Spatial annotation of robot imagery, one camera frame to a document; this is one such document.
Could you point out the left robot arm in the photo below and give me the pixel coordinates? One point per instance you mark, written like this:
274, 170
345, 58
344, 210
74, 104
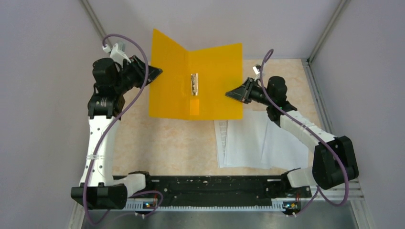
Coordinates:
97, 188

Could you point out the white paper sheets stack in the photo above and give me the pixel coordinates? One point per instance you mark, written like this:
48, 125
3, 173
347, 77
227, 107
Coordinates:
256, 142

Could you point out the orange plastic clip folder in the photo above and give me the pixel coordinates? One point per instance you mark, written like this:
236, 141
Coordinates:
193, 84

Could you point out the white slotted cable duct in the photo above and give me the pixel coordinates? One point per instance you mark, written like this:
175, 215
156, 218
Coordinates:
135, 205

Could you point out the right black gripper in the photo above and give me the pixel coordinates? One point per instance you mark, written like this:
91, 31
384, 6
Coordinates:
242, 93

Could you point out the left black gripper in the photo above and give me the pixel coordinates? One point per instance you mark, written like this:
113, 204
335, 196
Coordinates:
139, 66

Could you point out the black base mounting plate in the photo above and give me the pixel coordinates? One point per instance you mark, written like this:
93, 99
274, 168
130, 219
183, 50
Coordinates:
220, 191

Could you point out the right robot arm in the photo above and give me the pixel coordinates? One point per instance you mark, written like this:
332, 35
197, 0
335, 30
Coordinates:
334, 160

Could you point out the right aluminium frame post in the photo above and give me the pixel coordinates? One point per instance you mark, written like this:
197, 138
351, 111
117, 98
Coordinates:
328, 30

